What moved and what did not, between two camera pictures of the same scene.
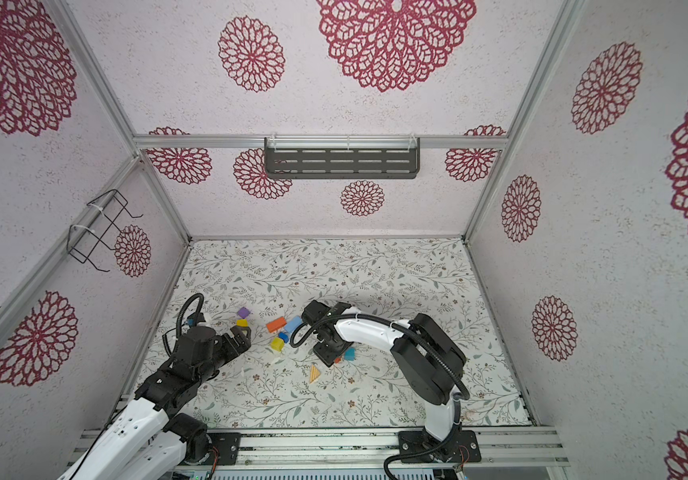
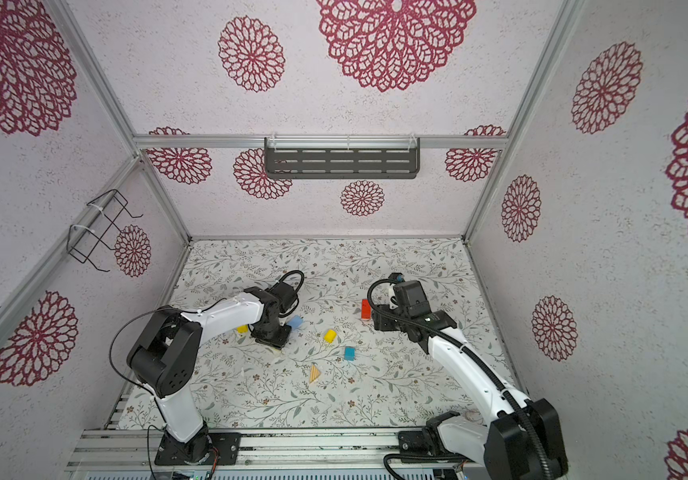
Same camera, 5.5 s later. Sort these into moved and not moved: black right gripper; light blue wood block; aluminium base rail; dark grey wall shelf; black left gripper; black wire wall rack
Moved: black left gripper; black right gripper
Not moved: dark grey wall shelf; aluminium base rail; black wire wall rack; light blue wood block
